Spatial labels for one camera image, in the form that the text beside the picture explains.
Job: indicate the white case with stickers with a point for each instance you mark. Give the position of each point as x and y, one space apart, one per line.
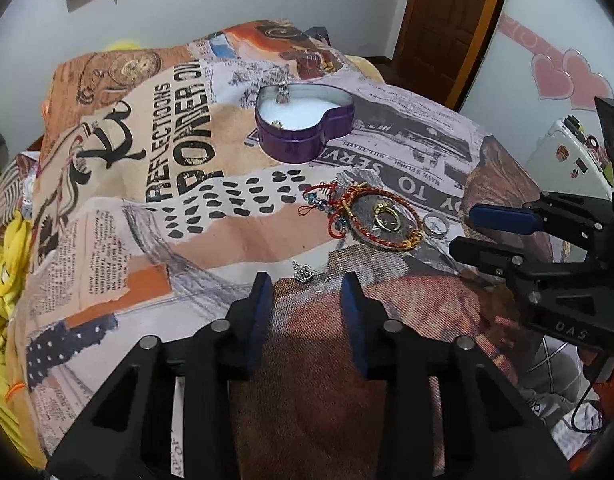
562 155

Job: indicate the purple heart-shaped tin box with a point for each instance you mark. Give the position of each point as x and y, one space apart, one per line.
297 132

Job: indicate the printed blanket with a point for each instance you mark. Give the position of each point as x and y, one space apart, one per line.
137 210

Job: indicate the white patterned cloth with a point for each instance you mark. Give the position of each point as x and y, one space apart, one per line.
552 370

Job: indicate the brown wooden door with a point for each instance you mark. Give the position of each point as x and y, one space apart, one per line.
447 20

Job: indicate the silver charm pendant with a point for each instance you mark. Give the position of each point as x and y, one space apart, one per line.
282 93

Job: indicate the yellow cloth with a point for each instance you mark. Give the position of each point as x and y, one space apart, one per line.
2 280

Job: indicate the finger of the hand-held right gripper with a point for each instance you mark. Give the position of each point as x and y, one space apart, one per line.
487 257
502 219

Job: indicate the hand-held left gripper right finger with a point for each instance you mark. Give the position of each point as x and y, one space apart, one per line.
352 322

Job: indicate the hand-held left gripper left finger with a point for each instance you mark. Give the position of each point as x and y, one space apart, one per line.
261 312

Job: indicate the yellow plush toy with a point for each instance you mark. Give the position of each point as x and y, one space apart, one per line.
123 45

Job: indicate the white wardrobe with heart stickers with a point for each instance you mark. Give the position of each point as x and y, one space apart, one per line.
552 35

